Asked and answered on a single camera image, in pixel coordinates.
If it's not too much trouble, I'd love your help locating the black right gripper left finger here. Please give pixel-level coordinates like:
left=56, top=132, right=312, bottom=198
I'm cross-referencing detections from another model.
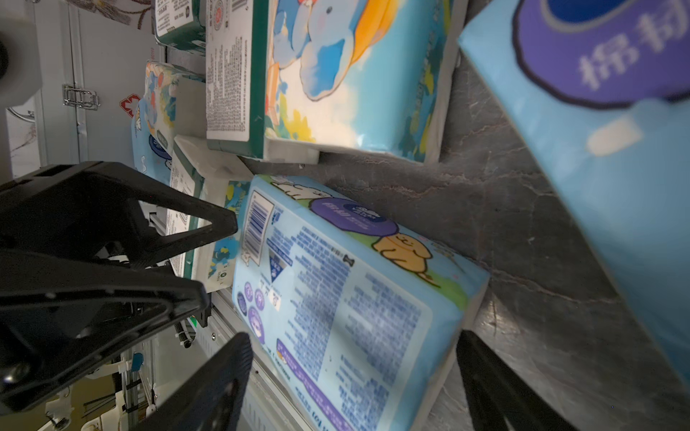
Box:
left=136, top=332, right=253, bottom=431

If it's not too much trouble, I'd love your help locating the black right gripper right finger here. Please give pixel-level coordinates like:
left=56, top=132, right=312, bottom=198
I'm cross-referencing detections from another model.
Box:
left=456, top=330, right=576, bottom=431

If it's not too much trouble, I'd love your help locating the light blue tissue pack front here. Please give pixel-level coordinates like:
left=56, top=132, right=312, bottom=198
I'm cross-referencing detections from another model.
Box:
left=233, top=175, right=490, bottom=430

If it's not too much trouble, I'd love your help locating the light blue purple-logo tissue pack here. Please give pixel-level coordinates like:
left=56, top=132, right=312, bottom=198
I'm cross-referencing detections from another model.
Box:
left=458, top=0, right=689, bottom=382

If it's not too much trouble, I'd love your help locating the light blue tissue pack left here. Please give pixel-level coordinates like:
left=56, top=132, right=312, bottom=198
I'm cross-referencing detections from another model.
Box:
left=131, top=117, right=172, bottom=185

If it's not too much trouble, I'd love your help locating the silver metal case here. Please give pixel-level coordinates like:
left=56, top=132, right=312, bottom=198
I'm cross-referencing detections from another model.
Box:
left=1, top=1, right=165, bottom=178

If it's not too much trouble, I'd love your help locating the cartoon tissue pack tilted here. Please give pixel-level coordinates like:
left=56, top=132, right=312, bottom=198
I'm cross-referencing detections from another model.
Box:
left=140, top=61, right=207, bottom=154

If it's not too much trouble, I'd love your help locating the green white tissue pack back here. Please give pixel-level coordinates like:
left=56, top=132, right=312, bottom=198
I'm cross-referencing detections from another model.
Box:
left=154, top=0, right=207, bottom=57

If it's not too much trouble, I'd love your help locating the cartoon elephant tissue pack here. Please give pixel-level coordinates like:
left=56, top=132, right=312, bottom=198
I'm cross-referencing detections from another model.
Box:
left=265, top=0, right=468, bottom=163

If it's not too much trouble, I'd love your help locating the aluminium frame rail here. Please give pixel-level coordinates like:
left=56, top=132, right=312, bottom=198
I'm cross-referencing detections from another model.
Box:
left=80, top=290, right=319, bottom=431

